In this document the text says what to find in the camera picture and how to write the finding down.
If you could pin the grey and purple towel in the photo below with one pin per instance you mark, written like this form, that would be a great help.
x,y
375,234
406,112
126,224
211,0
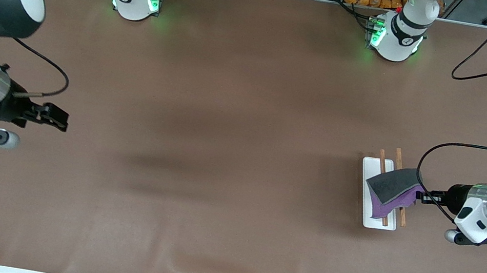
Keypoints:
x,y
394,184

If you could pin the white towel rack wooden rods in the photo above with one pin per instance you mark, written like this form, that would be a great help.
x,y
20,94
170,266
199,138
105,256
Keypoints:
x,y
370,170

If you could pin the brown table mat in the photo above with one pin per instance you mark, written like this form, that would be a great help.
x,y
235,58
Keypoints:
x,y
248,107

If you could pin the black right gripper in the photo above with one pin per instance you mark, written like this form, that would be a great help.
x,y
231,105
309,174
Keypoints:
x,y
14,110

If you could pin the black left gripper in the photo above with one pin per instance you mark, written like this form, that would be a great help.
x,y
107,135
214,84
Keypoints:
x,y
455,195

